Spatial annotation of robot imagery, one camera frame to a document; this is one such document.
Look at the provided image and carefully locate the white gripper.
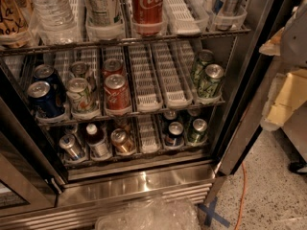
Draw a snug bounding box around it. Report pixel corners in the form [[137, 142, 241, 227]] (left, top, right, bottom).
[[259, 0, 307, 131]]

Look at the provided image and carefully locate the clear plastic water bottle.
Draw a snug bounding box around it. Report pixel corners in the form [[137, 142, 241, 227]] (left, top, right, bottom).
[[32, 0, 80, 45]]

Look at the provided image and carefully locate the green can bottom shelf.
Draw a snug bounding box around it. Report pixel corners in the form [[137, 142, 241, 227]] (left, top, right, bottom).
[[187, 118, 207, 143]]

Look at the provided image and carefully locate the stainless steel fridge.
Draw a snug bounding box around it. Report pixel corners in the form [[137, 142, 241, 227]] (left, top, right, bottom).
[[1, 0, 281, 230]]

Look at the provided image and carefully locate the gold can bottom shelf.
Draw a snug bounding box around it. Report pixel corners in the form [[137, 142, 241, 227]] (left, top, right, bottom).
[[110, 128, 135, 155]]

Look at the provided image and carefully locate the dark bottle white cap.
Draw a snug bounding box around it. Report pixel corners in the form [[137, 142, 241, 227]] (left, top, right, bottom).
[[86, 124, 109, 158]]

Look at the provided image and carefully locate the silver can bottom shelf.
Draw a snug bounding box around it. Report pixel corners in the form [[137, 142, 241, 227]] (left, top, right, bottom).
[[59, 134, 85, 161]]

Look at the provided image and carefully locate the LaCroix can top shelf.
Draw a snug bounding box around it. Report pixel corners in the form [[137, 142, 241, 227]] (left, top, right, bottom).
[[0, 0, 31, 49]]

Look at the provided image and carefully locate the fridge door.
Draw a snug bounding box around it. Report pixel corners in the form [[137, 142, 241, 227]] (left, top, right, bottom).
[[0, 63, 67, 218]]

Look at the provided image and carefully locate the green can front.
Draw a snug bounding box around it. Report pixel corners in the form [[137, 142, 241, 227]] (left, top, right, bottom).
[[197, 64, 224, 98]]

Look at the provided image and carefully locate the green can rear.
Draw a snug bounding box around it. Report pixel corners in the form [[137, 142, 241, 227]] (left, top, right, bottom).
[[190, 49, 214, 86]]

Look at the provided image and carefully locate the silver blue slim can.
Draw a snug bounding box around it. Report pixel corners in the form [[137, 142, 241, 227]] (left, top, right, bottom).
[[202, 0, 247, 31]]

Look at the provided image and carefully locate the blue Pepsi can bottom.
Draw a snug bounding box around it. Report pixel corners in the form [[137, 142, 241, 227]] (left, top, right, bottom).
[[164, 122, 183, 147]]

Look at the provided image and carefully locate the blue tape cross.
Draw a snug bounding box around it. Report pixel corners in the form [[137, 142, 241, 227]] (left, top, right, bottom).
[[198, 197, 230, 228]]

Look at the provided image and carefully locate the red Coke can front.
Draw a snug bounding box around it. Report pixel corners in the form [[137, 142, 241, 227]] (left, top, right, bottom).
[[104, 74, 130, 110]]

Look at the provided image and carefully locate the red coke can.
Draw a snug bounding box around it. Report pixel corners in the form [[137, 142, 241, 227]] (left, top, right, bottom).
[[104, 74, 130, 110], [102, 58, 124, 79]]

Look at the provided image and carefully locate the red Coke can rear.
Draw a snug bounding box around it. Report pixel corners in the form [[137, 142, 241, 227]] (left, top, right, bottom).
[[102, 58, 124, 79]]

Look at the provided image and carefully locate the clear plastic bag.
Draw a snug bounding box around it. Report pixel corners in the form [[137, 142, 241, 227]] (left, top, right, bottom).
[[95, 197, 201, 230]]

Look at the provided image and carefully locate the white diet soda can rear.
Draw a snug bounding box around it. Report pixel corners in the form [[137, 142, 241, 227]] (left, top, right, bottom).
[[69, 61, 96, 91]]

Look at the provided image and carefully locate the white diet soda can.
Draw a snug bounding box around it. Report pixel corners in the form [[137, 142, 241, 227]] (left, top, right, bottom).
[[69, 61, 96, 91], [66, 78, 97, 114]]

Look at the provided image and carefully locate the white diet soda can front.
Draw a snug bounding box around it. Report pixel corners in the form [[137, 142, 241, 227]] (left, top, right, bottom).
[[66, 78, 97, 114]]

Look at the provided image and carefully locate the blue can front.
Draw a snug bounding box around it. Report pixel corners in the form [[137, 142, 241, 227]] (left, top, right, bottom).
[[27, 80, 64, 118]]

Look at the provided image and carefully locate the orange cable on floor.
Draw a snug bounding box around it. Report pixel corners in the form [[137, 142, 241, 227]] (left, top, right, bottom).
[[233, 161, 248, 230]]

